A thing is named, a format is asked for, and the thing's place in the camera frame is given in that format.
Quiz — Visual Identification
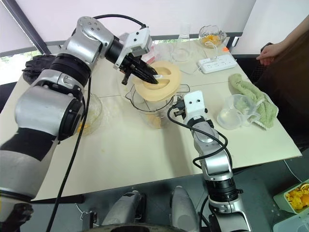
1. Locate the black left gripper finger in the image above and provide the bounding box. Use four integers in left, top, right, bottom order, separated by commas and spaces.
136, 59, 160, 81
132, 68, 159, 85

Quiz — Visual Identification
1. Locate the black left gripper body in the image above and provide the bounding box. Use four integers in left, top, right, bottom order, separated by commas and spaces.
119, 54, 146, 86

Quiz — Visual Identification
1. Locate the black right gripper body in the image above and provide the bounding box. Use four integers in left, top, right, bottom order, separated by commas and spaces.
171, 95, 187, 119

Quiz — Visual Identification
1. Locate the cream blender lid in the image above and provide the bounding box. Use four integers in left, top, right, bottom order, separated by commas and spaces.
131, 60, 183, 102

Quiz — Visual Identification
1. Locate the clear blender jar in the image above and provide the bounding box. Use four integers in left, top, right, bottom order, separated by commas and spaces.
125, 83, 191, 131

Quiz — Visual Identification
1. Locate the person's bare hand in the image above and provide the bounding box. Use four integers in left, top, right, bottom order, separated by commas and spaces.
256, 43, 285, 66

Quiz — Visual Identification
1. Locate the bagged black and red package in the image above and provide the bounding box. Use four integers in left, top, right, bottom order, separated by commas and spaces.
141, 43, 159, 65

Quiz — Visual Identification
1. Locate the clear glass conical flask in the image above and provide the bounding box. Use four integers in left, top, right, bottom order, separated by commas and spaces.
171, 22, 192, 63

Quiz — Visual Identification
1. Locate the clear plastic measuring cup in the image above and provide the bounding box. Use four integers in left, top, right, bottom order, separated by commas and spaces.
216, 94, 258, 131

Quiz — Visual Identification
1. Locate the wavy-rimmed clear glass bowl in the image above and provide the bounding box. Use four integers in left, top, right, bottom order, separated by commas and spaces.
76, 92, 105, 136

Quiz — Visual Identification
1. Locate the white power strip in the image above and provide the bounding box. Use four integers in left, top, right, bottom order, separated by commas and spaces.
197, 54, 238, 74

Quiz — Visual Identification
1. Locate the orange peel in small bowl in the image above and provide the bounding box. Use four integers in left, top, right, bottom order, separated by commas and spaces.
202, 35, 222, 48

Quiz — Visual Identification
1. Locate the small clear glass bowl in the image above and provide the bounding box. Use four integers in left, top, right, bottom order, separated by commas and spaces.
198, 24, 228, 49

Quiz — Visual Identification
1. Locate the light green towel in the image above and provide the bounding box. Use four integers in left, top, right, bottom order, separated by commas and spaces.
227, 73, 279, 131

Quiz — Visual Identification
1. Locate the black bag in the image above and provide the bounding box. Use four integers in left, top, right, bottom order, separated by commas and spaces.
21, 54, 58, 85

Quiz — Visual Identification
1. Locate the grey rounded robot leg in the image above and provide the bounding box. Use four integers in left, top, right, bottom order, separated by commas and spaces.
100, 190, 146, 228
170, 185, 201, 232

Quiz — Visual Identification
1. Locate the dark rounded robot torso rim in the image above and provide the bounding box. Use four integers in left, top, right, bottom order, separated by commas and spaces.
96, 223, 177, 232

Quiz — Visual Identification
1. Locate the green bin with orange peels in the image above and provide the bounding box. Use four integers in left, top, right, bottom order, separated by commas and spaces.
273, 178, 309, 215

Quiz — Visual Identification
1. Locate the pale green plastic box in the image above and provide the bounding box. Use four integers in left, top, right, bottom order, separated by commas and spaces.
272, 213, 309, 232

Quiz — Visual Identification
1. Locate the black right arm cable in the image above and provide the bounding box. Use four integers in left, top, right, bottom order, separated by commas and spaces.
167, 104, 229, 228

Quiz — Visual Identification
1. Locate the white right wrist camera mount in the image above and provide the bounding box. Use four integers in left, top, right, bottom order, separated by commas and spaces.
182, 90, 209, 121

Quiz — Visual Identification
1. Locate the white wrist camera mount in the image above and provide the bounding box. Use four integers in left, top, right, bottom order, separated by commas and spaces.
114, 26, 152, 71
182, 90, 209, 121

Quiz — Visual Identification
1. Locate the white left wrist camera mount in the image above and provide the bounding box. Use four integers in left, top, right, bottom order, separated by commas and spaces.
114, 26, 152, 71

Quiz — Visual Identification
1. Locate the white power strip cable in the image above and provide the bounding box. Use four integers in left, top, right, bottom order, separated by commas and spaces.
180, 41, 219, 73

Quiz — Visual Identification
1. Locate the black diagonal window frame bar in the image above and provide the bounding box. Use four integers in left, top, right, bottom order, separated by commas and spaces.
4, 0, 52, 55

